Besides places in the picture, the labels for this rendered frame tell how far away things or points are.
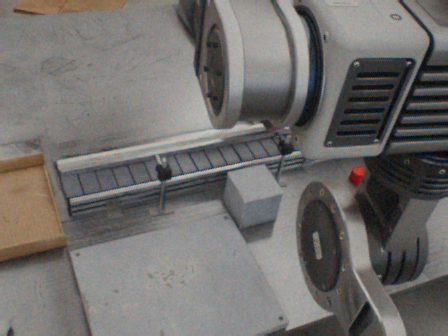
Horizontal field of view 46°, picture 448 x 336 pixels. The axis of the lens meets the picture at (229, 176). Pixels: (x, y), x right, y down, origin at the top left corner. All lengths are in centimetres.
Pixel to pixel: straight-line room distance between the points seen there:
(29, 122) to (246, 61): 103
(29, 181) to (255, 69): 88
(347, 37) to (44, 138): 104
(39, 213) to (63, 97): 43
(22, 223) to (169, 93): 60
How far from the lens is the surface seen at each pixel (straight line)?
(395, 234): 76
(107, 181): 122
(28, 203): 126
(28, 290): 112
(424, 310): 232
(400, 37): 52
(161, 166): 112
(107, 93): 156
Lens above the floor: 175
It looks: 44 degrees down
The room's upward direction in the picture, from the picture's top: 10 degrees clockwise
